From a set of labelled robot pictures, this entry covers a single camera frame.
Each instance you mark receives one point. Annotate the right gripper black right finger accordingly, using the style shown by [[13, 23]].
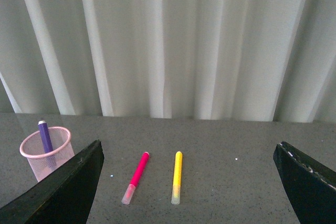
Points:
[[309, 185]]

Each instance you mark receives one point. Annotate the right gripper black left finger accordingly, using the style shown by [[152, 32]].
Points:
[[64, 196]]

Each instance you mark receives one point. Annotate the purple pen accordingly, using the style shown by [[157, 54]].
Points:
[[47, 144]]

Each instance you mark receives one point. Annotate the pink pen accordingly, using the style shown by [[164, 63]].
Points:
[[135, 179]]

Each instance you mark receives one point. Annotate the pink mesh cup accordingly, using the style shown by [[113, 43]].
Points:
[[42, 163]]

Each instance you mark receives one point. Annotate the yellow pen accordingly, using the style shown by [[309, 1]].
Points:
[[176, 187]]

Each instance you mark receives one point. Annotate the white curtain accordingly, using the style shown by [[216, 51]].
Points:
[[249, 60]]

